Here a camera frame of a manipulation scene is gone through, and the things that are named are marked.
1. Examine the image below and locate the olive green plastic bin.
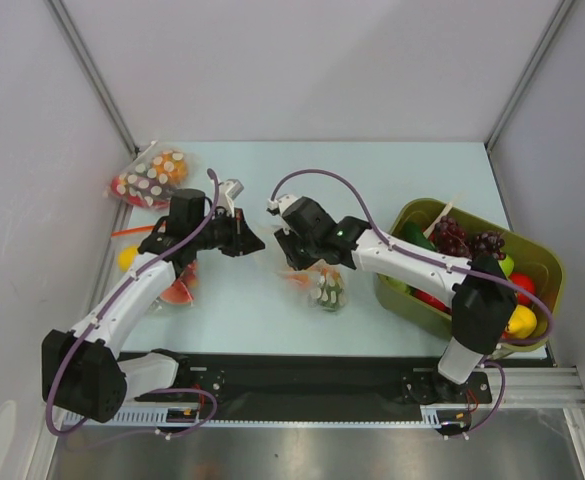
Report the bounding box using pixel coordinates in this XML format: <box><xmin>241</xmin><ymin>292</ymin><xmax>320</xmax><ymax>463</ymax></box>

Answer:
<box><xmin>375</xmin><ymin>198</ymin><xmax>564</xmax><ymax>340</ymax></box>

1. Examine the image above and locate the red fake grape bunch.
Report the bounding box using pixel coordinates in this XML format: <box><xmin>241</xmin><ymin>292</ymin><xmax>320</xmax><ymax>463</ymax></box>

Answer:
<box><xmin>430</xmin><ymin>216</ymin><xmax>472</xmax><ymax>258</ymax></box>

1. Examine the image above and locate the left aluminium frame post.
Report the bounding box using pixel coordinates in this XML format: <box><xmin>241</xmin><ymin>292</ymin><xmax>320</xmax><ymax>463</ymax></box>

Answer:
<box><xmin>44</xmin><ymin>0</ymin><xmax>139</xmax><ymax>157</ymax></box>

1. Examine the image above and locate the orange zipper clear bag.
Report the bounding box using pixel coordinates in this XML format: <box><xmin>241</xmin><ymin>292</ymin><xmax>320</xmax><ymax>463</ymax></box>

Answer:
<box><xmin>110</xmin><ymin>225</ymin><xmax>199</xmax><ymax>313</ymax></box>

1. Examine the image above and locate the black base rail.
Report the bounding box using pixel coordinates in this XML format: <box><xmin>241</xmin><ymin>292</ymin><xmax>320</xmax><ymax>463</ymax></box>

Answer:
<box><xmin>136</xmin><ymin>354</ymin><xmax>493</xmax><ymax>423</ymax></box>

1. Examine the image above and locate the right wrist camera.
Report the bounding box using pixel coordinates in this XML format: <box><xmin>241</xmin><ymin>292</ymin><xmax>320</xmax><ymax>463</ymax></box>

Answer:
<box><xmin>266</xmin><ymin>194</ymin><xmax>298</xmax><ymax>216</ymax></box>

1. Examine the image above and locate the aluminium frame post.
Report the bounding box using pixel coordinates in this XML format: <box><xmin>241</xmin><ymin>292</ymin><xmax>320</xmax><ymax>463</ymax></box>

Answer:
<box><xmin>44</xmin><ymin>0</ymin><xmax>139</xmax><ymax>157</ymax></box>
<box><xmin>484</xmin><ymin>0</ymin><xmax>578</xmax><ymax>154</ymax></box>

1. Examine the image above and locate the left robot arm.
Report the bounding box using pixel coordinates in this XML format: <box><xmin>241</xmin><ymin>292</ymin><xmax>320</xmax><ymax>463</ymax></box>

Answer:
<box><xmin>41</xmin><ymin>179</ymin><xmax>265</xmax><ymax>423</ymax></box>

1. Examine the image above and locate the purple fake grape bunch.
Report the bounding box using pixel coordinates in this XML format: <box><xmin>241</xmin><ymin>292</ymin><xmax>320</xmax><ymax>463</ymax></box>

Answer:
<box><xmin>469</xmin><ymin>231</ymin><xmax>506</xmax><ymax>260</ymax></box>

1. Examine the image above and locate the right aluminium frame post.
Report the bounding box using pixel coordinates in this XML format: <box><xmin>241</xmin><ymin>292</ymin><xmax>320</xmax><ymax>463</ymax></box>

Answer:
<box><xmin>484</xmin><ymin>0</ymin><xmax>578</xmax><ymax>154</ymax></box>

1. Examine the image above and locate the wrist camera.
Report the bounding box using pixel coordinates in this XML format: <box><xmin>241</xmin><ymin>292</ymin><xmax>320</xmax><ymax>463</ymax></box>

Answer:
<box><xmin>217</xmin><ymin>179</ymin><xmax>244</xmax><ymax>217</ymax></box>
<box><xmin>266</xmin><ymin>194</ymin><xmax>298</xmax><ymax>216</ymax></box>

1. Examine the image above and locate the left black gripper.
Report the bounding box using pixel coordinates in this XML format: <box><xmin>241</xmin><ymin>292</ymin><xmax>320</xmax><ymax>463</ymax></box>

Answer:
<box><xmin>191</xmin><ymin>207</ymin><xmax>265</xmax><ymax>258</ymax></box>

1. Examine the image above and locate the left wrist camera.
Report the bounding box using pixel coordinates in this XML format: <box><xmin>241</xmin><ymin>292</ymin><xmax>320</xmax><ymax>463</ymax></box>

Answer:
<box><xmin>217</xmin><ymin>179</ymin><xmax>244</xmax><ymax>217</ymax></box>

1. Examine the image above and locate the red fake apple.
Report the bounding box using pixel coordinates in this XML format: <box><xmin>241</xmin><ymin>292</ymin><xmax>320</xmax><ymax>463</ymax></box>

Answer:
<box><xmin>413</xmin><ymin>290</ymin><xmax>448</xmax><ymax>312</ymax></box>

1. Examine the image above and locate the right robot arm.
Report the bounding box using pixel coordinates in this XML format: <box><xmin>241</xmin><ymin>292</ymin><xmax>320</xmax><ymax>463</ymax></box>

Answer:
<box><xmin>267</xmin><ymin>195</ymin><xmax>517</xmax><ymax>401</ymax></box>

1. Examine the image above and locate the red fake tomato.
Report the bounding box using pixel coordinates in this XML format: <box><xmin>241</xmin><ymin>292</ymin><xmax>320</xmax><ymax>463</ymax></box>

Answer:
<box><xmin>509</xmin><ymin>272</ymin><xmax>536</xmax><ymax>307</ymax></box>

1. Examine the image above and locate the yellow fake lemon in bin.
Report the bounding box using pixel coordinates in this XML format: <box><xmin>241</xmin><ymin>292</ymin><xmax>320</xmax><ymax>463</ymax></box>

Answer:
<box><xmin>504</xmin><ymin>305</ymin><xmax>537</xmax><ymax>339</ymax></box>

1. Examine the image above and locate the polka dot zip bag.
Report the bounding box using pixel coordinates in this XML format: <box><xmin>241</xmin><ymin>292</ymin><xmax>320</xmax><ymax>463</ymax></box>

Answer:
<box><xmin>106</xmin><ymin>141</ymin><xmax>200</xmax><ymax>211</ymax></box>
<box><xmin>251</xmin><ymin>222</ymin><xmax>348</xmax><ymax>314</ymax></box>

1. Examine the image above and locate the green fake cucumber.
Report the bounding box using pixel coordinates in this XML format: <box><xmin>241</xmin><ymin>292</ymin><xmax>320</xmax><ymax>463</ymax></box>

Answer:
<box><xmin>401</xmin><ymin>221</ymin><xmax>436</xmax><ymax>251</ymax></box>

